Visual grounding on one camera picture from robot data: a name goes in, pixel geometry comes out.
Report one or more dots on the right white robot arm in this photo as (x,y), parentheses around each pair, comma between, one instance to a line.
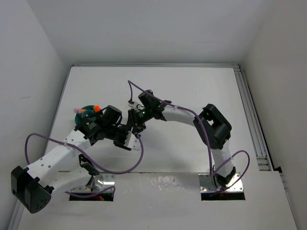
(211,125)

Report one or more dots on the teal round divided organizer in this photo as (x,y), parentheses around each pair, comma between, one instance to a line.
(89,113)

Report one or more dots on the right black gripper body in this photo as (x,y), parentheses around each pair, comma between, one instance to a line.
(139,118)

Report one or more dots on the aluminium frame rail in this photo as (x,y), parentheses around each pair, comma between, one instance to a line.
(261,151)

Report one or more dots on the pink lilac highlighter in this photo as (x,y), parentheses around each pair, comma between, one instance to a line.
(79,111)

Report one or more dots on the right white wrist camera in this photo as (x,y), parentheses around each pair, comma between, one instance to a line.
(133,104)

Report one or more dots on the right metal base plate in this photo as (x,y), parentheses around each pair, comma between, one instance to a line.
(210,185)

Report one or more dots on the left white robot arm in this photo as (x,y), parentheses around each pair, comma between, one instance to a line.
(67,165)

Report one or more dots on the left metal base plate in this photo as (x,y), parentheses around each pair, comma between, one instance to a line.
(101,182)

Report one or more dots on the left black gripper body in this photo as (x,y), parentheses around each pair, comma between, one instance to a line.
(120,135)

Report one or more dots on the metal base plate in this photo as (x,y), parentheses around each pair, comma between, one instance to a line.
(101,182)
(210,185)

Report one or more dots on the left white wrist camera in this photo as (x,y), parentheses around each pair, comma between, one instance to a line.
(132,142)

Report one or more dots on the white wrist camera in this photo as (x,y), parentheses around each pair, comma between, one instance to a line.
(133,104)
(132,142)

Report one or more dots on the orange black highlighter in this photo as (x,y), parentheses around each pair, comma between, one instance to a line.
(96,108)

